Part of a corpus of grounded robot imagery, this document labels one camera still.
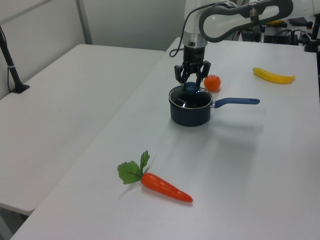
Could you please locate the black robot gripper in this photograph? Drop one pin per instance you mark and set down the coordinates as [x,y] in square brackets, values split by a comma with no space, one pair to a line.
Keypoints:
[194,55]

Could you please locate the glass lid with blue knob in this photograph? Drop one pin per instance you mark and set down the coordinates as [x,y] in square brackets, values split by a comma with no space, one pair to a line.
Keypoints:
[180,98]

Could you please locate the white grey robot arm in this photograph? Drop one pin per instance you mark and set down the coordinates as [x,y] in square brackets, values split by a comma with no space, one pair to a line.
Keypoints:
[240,20]

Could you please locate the orange toy fruit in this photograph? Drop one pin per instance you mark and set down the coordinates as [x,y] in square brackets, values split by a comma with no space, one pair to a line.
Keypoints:
[213,83]

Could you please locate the grey electronics box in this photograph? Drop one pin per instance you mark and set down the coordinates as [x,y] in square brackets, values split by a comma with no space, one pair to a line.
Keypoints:
[251,33]

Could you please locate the yellow toy banana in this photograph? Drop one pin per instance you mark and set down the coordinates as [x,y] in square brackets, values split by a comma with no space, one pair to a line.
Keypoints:
[272,76]

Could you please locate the yellow black tool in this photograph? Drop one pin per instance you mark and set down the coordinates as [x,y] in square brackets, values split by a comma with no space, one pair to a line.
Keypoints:
[277,23]

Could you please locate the orange toy carrot with leaves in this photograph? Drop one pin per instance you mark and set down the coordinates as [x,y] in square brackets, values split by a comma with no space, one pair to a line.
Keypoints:
[162,186]

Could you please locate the black keyboard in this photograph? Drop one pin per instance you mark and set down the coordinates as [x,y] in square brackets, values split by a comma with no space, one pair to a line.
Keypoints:
[298,21]

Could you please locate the black pole with table clamp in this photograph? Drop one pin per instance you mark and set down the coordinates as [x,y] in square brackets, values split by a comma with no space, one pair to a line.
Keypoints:
[313,37]

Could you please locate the grey partition post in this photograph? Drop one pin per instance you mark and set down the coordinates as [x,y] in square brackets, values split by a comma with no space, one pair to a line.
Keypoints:
[85,22]

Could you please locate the black camera stand with base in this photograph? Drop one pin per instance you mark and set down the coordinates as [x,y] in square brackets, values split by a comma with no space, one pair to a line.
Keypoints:
[11,67]

